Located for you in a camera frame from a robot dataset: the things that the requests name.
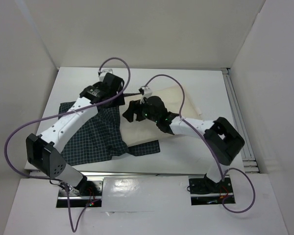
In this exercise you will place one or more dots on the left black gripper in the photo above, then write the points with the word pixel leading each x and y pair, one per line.
pixel 119 101

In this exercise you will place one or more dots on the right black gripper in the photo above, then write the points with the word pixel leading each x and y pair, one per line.
pixel 137 110

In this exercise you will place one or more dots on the cream white pillow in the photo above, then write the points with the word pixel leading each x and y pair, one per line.
pixel 149 121

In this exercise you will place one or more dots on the dark checkered pillowcase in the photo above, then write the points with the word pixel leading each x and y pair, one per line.
pixel 99 140

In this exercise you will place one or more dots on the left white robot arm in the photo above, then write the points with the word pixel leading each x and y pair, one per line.
pixel 44 150

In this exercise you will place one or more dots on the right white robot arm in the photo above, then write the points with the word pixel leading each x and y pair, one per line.
pixel 221 138

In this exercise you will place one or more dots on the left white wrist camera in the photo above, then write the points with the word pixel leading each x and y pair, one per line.
pixel 103 73

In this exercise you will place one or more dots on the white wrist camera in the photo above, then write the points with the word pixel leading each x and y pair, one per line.
pixel 103 73
pixel 146 92

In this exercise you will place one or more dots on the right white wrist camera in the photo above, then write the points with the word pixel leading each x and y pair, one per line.
pixel 146 92

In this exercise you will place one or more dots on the aluminium front rail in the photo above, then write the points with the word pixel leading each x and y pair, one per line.
pixel 89 174

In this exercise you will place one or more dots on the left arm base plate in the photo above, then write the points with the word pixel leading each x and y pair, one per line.
pixel 92 194

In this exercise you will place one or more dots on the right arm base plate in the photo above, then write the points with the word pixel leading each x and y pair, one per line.
pixel 200 194

